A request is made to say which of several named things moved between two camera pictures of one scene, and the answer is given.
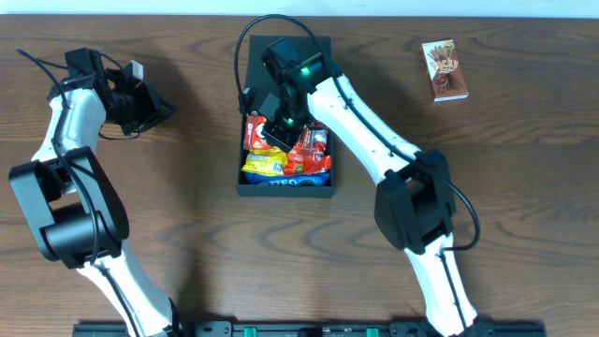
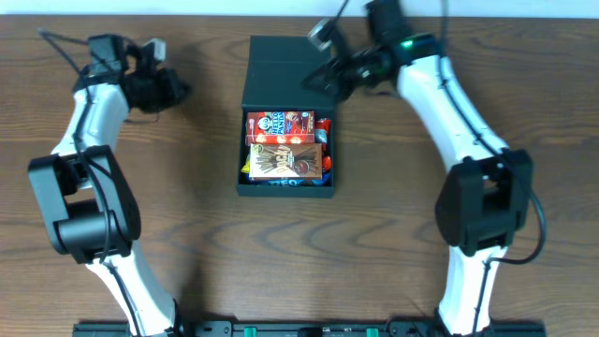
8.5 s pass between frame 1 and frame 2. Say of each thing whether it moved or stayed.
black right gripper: moved
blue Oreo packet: stayed
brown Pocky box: moved
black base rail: stayed
